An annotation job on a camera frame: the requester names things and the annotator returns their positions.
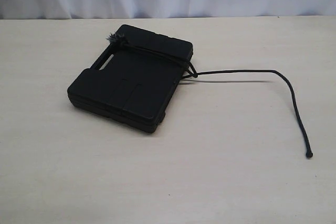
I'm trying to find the black plastic carrying case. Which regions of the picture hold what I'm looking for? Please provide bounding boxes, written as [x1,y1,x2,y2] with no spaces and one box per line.
[67,24,193,133]

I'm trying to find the black braided rope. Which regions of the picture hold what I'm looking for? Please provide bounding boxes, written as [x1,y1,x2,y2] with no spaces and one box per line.
[105,32,313,158]

